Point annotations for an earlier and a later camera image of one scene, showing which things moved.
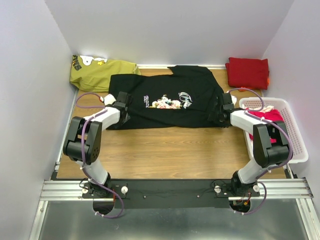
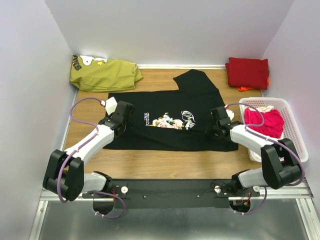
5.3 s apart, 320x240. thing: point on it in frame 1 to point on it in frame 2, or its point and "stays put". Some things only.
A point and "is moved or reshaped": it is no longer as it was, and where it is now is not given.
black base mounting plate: x=170 y=193 stays put
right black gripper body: x=216 y=118 to x=212 y=128
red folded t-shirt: x=247 y=73 stays put
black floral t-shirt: x=189 y=97 is moved or reshaped
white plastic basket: x=282 y=106 stays put
